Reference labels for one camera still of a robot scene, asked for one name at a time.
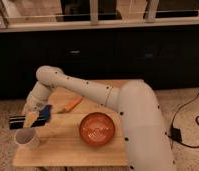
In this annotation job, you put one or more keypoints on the black striped gripper body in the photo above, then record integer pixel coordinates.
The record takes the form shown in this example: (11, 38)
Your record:
(32, 119)

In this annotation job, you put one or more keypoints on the blue eraser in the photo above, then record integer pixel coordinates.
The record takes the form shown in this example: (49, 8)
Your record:
(45, 111)

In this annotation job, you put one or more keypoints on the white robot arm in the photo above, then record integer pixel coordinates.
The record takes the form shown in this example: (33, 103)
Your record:
(147, 145)

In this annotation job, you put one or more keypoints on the wooden table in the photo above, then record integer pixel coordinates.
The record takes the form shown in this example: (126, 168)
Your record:
(61, 145)

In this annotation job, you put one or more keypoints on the orange carrot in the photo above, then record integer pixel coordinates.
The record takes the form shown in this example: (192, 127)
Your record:
(70, 106)

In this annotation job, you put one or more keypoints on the orange bowl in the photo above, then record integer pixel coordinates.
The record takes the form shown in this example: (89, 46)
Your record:
(96, 129)

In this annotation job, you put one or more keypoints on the black power adapter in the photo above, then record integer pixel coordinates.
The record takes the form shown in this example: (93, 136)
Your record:
(176, 134)

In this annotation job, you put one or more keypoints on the dark cabinet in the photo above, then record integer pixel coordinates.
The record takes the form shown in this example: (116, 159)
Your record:
(164, 57)

